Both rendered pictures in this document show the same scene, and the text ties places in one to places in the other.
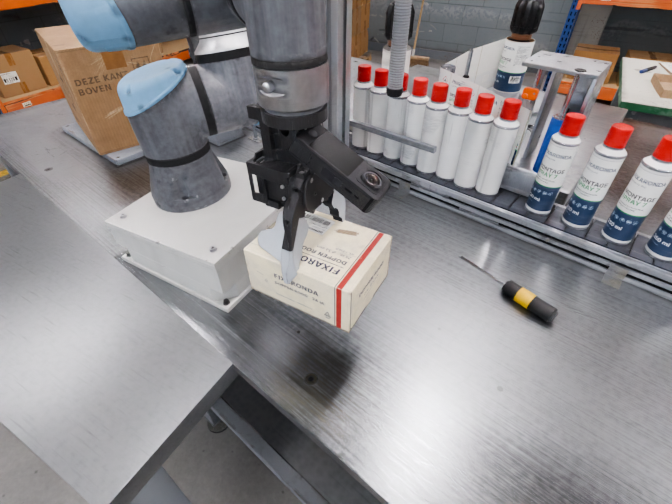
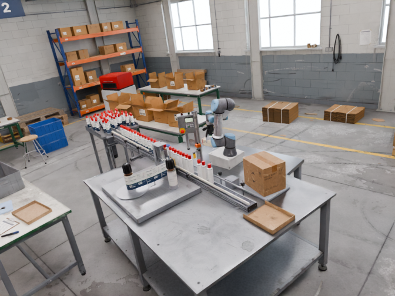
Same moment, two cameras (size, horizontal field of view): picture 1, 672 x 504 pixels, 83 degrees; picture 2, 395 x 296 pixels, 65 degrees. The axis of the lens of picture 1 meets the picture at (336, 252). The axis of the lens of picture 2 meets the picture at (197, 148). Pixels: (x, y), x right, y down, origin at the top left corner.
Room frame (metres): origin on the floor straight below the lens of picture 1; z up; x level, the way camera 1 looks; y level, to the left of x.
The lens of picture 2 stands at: (3.69, 0.77, 2.34)
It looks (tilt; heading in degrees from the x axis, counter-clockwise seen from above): 23 degrees down; 195
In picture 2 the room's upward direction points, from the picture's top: 8 degrees counter-clockwise
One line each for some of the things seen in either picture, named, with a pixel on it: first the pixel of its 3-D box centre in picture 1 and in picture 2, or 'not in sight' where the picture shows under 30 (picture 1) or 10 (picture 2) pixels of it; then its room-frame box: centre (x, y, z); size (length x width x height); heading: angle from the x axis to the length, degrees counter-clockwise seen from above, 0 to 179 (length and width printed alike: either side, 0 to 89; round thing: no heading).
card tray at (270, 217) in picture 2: not in sight; (268, 216); (1.64, 0.70, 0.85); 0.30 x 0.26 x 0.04; 50
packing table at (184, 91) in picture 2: not in sight; (178, 103); (-3.70, -1.60, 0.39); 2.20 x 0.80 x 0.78; 60
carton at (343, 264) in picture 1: (320, 263); (210, 141); (0.40, 0.02, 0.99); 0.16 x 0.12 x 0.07; 60
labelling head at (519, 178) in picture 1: (542, 128); (161, 154); (0.79, -0.44, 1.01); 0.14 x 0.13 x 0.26; 50
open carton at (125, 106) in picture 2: not in sight; (130, 106); (-1.46, -1.83, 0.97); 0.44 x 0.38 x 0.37; 155
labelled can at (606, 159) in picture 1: (596, 178); not in sight; (0.63, -0.49, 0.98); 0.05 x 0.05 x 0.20
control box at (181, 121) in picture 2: not in sight; (186, 123); (0.86, -0.09, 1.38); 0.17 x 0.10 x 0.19; 105
